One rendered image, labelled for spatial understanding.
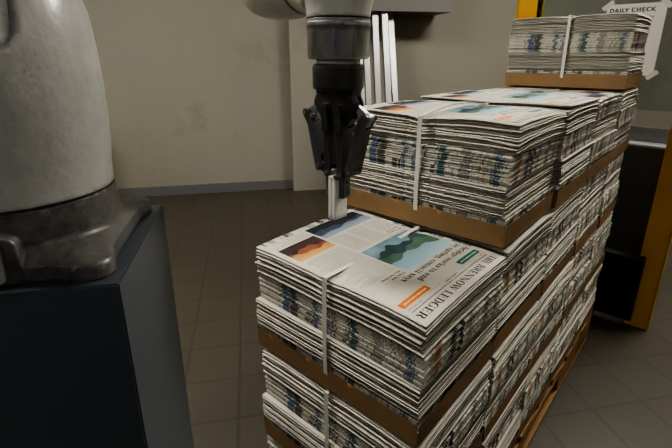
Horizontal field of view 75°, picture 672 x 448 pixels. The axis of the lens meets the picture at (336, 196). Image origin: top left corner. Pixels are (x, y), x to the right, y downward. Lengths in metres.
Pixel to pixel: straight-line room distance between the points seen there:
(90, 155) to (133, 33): 3.50
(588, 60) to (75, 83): 1.50
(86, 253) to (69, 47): 0.17
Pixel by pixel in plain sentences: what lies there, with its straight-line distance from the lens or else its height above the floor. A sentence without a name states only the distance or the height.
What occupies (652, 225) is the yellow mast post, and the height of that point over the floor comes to 0.49.
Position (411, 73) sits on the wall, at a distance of 4.10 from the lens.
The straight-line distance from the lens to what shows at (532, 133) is 0.87.
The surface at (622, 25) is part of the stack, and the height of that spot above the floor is 1.25.
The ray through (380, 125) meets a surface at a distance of 0.94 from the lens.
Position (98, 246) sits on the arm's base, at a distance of 0.43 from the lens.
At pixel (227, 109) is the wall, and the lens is 3.86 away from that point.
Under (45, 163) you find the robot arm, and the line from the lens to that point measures 0.42.
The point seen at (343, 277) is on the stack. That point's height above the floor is 0.82.
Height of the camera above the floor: 1.18
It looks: 18 degrees down
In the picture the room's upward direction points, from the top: straight up
